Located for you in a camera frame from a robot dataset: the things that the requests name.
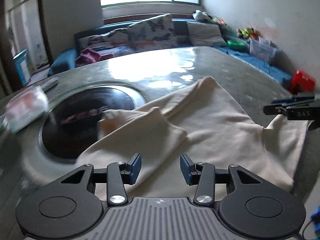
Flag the small butterfly print cushion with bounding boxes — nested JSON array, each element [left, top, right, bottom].
[[79, 28, 129, 51]]

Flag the blue sofa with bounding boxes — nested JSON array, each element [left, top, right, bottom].
[[47, 17, 294, 86]]

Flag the large butterfly print cushion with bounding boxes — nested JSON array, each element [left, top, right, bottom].
[[127, 14, 177, 52]]

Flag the cream knit garment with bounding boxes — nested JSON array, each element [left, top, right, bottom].
[[76, 77, 308, 197]]

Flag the grey remote control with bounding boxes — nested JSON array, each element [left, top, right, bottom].
[[40, 77, 59, 92]]

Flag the colourful plush toys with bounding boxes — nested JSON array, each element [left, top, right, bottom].
[[236, 27, 259, 40]]

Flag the black round induction cooktop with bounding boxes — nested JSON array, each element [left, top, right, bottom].
[[40, 87, 135, 163]]

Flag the blue white cabinet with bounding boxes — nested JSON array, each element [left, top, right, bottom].
[[13, 49, 31, 86]]

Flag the green plastic bowl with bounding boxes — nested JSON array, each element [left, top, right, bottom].
[[227, 40, 247, 51]]

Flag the magenta cloth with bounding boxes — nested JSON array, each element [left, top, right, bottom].
[[75, 48, 114, 67]]

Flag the clear plastic storage box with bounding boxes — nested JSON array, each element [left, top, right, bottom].
[[249, 40, 278, 64]]

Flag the pink tissue pack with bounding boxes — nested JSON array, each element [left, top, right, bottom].
[[5, 86, 49, 133]]

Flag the white plush toy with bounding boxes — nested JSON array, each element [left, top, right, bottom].
[[193, 10, 212, 22]]

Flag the red plastic stool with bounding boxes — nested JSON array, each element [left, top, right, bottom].
[[287, 70, 316, 94]]

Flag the grey cushion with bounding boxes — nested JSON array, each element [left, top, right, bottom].
[[187, 22, 227, 47]]

